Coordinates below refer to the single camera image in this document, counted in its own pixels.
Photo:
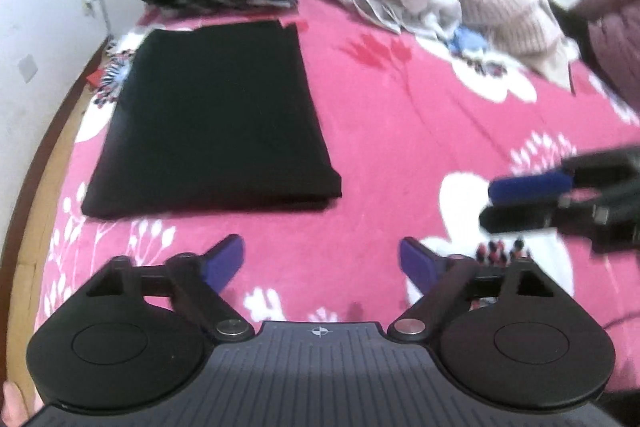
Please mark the black printed sweatshirt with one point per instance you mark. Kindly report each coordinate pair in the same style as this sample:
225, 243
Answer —
215, 117

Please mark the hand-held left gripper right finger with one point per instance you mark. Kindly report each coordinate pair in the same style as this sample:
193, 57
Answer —
417, 263

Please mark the wooden bed frame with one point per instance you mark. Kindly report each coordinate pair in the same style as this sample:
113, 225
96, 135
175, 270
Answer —
35, 207

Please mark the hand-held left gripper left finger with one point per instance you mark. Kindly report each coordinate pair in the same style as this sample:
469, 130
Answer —
227, 261

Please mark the cream cloth with black trim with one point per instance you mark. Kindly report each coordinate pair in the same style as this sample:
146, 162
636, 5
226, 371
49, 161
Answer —
560, 67

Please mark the white wall plate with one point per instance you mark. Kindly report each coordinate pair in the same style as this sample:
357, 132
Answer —
28, 68

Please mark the light blue cloth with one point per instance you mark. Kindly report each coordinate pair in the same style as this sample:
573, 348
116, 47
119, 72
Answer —
467, 41

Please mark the person's left hand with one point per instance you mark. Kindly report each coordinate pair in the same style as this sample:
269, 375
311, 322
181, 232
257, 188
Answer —
12, 407

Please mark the pink floral blanket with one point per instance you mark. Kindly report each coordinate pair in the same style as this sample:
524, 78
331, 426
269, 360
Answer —
390, 117

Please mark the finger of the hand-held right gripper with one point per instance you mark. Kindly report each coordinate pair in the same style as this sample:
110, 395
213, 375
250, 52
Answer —
530, 187
520, 217

